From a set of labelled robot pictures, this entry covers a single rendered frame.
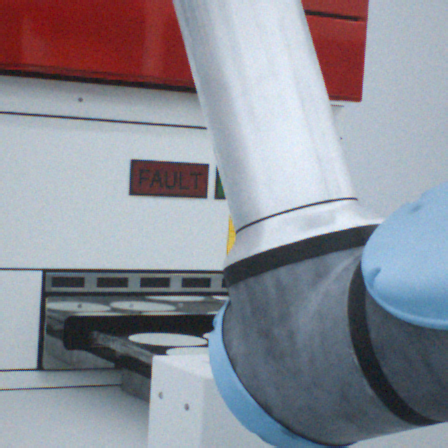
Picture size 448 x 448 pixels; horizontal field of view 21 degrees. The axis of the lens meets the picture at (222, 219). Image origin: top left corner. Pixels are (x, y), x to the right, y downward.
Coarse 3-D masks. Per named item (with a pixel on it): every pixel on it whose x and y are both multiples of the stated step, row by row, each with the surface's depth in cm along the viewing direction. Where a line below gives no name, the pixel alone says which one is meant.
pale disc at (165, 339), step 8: (136, 336) 154; (144, 336) 154; (152, 336) 154; (160, 336) 155; (168, 336) 155; (176, 336) 156; (184, 336) 156; (192, 336) 156; (160, 344) 149; (168, 344) 149; (176, 344) 149; (184, 344) 150; (192, 344) 150; (200, 344) 150
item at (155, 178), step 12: (144, 168) 161; (156, 168) 162; (168, 168) 163; (180, 168) 163; (192, 168) 164; (204, 168) 165; (144, 180) 161; (156, 180) 162; (168, 180) 163; (180, 180) 164; (192, 180) 164; (204, 180) 165; (144, 192) 161; (156, 192) 162; (168, 192) 163; (180, 192) 164; (192, 192) 165; (204, 192) 166
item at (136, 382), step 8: (128, 368) 158; (136, 368) 159; (128, 376) 157; (136, 376) 155; (144, 376) 153; (128, 384) 157; (136, 384) 155; (144, 384) 153; (128, 392) 157; (136, 392) 155; (144, 392) 153; (144, 400) 153
